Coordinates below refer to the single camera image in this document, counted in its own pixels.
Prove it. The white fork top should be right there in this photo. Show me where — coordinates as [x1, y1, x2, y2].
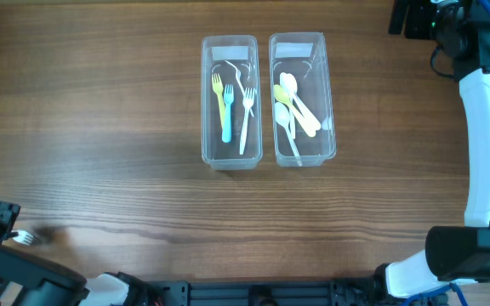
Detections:
[239, 88, 256, 155]

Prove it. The right clear plastic container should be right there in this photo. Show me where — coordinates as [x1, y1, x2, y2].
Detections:
[269, 32, 337, 167]

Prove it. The left clear plastic container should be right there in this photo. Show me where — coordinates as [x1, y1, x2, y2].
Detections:
[201, 35, 263, 170]

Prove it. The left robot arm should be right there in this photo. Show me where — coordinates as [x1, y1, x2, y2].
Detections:
[0, 201, 164, 305]

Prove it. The light blue plastic fork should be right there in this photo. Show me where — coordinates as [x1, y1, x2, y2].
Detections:
[221, 84, 235, 143]

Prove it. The white thin spoon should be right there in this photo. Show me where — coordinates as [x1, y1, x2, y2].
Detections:
[275, 102, 303, 167]

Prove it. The clear plastic container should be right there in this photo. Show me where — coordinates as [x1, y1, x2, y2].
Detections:
[269, 32, 337, 167]
[201, 35, 263, 170]

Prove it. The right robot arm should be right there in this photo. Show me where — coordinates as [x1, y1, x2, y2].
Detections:
[368, 0, 490, 305]

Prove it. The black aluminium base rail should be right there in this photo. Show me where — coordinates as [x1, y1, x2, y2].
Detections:
[146, 277, 448, 306]

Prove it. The bent white plastic fork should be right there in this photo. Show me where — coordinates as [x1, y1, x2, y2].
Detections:
[225, 60, 254, 117]

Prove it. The white thick-handled spoon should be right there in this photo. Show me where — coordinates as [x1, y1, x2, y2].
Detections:
[284, 73, 321, 130]

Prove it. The yellow plastic spoon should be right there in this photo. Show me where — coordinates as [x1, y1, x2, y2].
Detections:
[273, 84, 316, 138]

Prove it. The yellow plastic fork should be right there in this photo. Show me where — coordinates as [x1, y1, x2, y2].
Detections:
[212, 73, 225, 126]

